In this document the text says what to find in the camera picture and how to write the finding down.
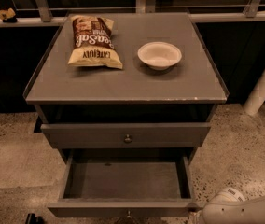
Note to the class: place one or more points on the small yellow black object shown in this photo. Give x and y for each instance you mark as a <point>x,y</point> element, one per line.
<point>8,15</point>

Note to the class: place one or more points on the grey upper drawer with knob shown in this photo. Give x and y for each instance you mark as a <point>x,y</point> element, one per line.
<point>126,135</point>

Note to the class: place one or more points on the grey wooden drawer cabinet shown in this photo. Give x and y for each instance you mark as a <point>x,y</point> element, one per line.
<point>187,92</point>

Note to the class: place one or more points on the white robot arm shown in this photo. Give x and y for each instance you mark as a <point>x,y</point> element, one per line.
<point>229,206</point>

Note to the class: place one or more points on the black object on floor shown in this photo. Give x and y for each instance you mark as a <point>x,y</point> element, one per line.
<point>32,218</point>

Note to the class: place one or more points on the sea salt chips bag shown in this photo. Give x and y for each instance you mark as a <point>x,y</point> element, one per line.
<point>92,43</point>

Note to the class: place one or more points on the metal railing frame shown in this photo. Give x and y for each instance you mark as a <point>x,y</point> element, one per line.
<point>145,6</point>

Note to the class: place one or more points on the white paper bowl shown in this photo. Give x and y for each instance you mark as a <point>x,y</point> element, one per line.
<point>159,55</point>

